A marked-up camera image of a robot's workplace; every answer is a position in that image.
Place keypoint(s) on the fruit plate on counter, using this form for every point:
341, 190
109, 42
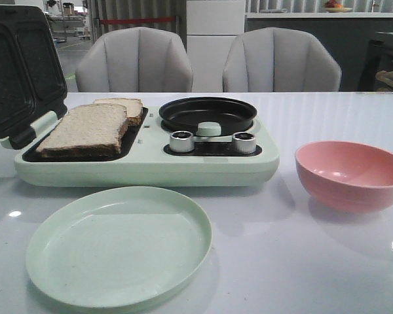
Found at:
333, 6

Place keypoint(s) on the left silver control knob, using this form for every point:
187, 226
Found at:
181, 142

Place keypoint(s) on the breakfast maker hinged lid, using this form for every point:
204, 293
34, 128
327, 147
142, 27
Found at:
31, 79

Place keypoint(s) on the round black frying pan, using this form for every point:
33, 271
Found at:
186, 114

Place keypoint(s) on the right silver control knob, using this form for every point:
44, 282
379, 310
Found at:
244, 142

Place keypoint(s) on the pink bowl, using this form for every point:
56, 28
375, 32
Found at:
346, 176

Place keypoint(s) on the grey kitchen counter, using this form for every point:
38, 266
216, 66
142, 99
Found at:
345, 35

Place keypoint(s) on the bread slice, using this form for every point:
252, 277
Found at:
134, 108
87, 131

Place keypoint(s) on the right grey upholstered chair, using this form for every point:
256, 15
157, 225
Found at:
276, 59

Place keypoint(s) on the mint green breakfast maker base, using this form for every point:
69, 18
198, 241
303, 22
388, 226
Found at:
147, 163

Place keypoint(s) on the white cabinet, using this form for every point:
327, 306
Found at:
211, 29

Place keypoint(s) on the mint green round plate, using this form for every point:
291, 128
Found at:
119, 250

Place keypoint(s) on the silver control knob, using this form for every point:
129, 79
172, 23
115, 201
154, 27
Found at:
181, 142
244, 142

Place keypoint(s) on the grey upholstered chair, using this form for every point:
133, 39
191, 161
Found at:
276, 59
138, 59

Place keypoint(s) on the red barrier belt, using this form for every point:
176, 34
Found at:
137, 21

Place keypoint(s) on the left grey upholstered chair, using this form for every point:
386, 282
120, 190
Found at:
138, 59

